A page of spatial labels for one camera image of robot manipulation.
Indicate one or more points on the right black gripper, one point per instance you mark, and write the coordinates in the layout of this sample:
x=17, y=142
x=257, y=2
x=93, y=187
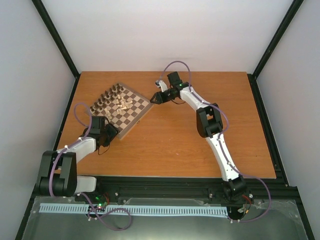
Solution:
x=157, y=95

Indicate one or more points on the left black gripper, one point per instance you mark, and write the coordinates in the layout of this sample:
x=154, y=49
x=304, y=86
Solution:
x=113, y=131

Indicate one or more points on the wooden folding chess board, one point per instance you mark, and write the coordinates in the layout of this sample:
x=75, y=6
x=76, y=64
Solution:
x=125, y=123

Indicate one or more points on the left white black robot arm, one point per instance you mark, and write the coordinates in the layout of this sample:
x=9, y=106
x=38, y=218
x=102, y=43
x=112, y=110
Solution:
x=57, y=175

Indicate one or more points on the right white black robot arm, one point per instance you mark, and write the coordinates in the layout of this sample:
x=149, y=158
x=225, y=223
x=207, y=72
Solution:
x=209, y=126

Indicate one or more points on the pile of white chess pieces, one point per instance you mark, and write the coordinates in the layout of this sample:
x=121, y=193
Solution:
x=116, y=105

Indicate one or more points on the dark chess pieces row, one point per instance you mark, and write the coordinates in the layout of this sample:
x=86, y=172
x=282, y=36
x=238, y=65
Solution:
x=97, y=108

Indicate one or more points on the left controller circuit board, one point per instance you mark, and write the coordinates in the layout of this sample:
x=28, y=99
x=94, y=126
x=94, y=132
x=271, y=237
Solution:
x=100, y=202

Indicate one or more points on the right controller wiring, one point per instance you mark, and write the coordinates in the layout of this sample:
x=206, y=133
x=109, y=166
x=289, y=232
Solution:
x=246, y=206

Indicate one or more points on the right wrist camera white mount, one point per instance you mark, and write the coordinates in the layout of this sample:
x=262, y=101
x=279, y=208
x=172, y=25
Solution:
x=161, y=85

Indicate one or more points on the light blue cable duct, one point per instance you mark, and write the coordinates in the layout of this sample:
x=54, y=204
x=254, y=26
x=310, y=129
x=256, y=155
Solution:
x=140, y=210

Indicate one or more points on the black aluminium frame rail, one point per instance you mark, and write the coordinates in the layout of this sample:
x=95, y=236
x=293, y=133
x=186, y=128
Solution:
x=208, y=190

